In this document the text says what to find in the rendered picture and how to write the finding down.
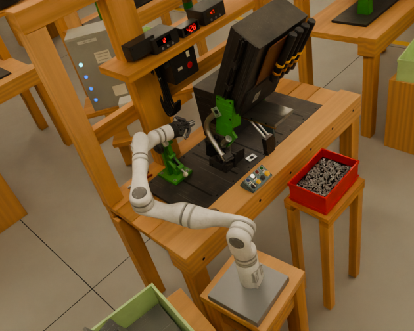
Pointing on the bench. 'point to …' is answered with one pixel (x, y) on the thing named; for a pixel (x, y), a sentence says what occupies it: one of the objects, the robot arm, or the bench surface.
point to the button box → (255, 180)
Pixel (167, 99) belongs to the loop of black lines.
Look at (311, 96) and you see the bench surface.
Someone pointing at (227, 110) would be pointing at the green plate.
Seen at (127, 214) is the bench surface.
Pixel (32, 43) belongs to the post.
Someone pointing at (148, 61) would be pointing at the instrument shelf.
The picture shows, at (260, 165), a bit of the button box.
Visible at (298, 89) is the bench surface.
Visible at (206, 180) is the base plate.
